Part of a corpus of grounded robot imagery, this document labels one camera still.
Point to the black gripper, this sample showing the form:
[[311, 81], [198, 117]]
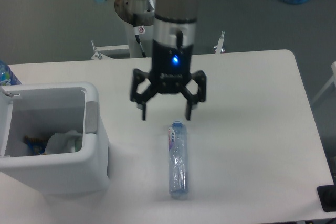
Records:
[[169, 74]]

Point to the clear plastic water bottle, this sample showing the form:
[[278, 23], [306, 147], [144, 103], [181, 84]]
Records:
[[178, 161]]

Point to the white plastic wrapper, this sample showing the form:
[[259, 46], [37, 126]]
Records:
[[59, 143]]

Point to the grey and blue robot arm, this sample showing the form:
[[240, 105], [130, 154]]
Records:
[[174, 29]]

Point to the white trash can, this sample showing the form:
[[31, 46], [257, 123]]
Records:
[[40, 111]]

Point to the blue snack wrapper in bin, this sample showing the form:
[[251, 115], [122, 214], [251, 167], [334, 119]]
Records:
[[36, 145]]

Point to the blue labelled bottle at left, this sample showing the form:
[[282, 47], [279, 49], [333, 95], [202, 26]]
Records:
[[8, 78]]

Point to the black device at table edge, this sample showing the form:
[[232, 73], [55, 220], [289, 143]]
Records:
[[326, 195]]

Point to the white pedestal base frame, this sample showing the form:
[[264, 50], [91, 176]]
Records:
[[120, 51]]

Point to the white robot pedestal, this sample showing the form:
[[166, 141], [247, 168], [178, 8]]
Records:
[[138, 19]]

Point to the white frame at right edge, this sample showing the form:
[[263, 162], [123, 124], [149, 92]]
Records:
[[325, 91]]

